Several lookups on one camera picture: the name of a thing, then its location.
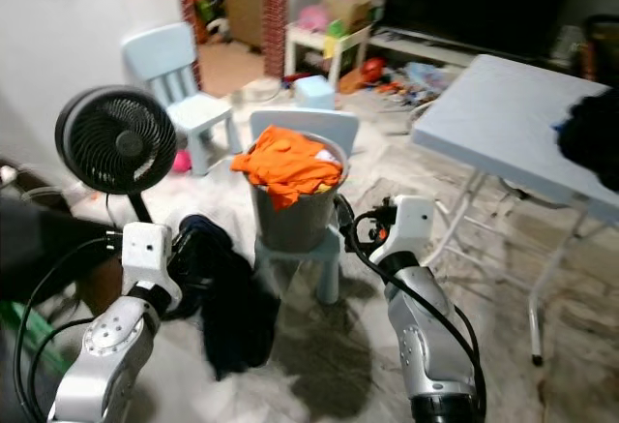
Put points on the navy blue shorts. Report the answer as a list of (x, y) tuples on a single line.
[(237, 317)]

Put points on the grey plastic bin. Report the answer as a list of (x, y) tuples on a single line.
[(295, 225)]

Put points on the orange garment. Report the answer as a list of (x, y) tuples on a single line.
[(285, 166)]

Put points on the pink toy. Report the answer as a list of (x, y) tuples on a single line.
[(183, 162)]

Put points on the light blue plastic box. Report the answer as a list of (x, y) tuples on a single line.
[(315, 94)]

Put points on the black standing fan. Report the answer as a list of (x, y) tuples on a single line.
[(116, 142)]

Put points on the blue baby bouncer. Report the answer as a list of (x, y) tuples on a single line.
[(430, 79)]

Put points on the red ball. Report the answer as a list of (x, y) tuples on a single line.
[(373, 70)]

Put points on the person in dark shorts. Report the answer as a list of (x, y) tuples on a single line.
[(39, 249)]

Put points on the white TV bench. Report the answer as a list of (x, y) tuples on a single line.
[(430, 47)]

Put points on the white toy shelf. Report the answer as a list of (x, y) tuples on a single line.
[(305, 44)]

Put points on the green plastic stool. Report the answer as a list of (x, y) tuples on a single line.
[(24, 331)]

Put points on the green toy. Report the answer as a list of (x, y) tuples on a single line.
[(337, 28)]

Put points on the pink bag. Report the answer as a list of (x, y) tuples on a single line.
[(314, 19)]

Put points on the cardboard box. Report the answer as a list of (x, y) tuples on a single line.
[(346, 7)]

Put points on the black television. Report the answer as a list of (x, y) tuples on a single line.
[(484, 2)]

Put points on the brown wooden door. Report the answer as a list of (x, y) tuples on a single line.
[(245, 2)]

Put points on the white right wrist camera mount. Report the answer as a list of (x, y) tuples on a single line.
[(411, 220)]

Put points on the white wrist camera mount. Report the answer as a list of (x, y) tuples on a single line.
[(411, 220), (150, 258)]

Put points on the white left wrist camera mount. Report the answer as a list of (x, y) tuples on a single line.
[(150, 258)]

